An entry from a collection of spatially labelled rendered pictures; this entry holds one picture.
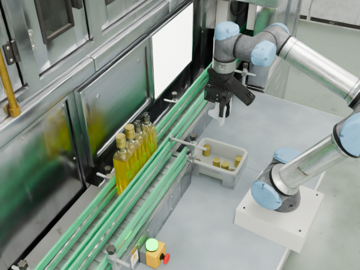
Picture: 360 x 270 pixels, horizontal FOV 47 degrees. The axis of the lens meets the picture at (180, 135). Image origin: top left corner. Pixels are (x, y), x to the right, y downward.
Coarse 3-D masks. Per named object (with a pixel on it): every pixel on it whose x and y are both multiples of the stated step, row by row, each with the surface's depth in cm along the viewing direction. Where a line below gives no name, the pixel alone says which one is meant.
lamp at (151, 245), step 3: (150, 240) 148; (153, 240) 148; (147, 243) 147; (150, 243) 147; (153, 243) 147; (156, 243) 147; (147, 246) 146; (150, 246) 146; (153, 246) 146; (156, 246) 147; (147, 249) 147; (150, 249) 146; (153, 249) 146; (156, 249) 147
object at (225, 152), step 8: (200, 144) 190; (208, 144) 194; (216, 144) 192; (224, 144) 190; (200, 152) 192; (216, 152) 194; (224, 152) 192; (232, 152) 190; (240, 152) 188; (208, 160) 192; (224, 160) 192; (232, 160) 192; (216, 168) 178; (232, 168) 188
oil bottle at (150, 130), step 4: (152, 124) 161; (144, 128) 159; (148, 128) 159; (152, 128) 160; (148, 132) 159; (152, 132) 161; (148, 136) 160; (152, 136) 162; (148, 140) 161; (152, 140) 163; (148, 144) 162; (152, 144) 164; (156, 144) 168; (152, 148) 165; (156, 148) 169; (152, 152) 166
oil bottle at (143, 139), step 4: (144, 132) 157; (136, 136) 155; (140, 136) 155; (144, 136) 157; (140, 140) 155; (144, 140) 157; (140, 144) 156; (144, 144) 158; (144, 148) 159; (148, 148) 163; (144, 152) 160; (148, 152) 164; (144, 156) 161; (148, 156) 165; (144, 160) 162
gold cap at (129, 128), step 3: (126, 126) 148; (129, 126) 148; (132, 126) 148; (126, 129) 147; (129, 129) 147; (132, 129) 148; (126, 132) 148; (129, 132) 148; (132, 132) 148; (126, 135) 149; (129, 135) 149; (132, 135) 149; (129, 138) 149; (132, 138) 150
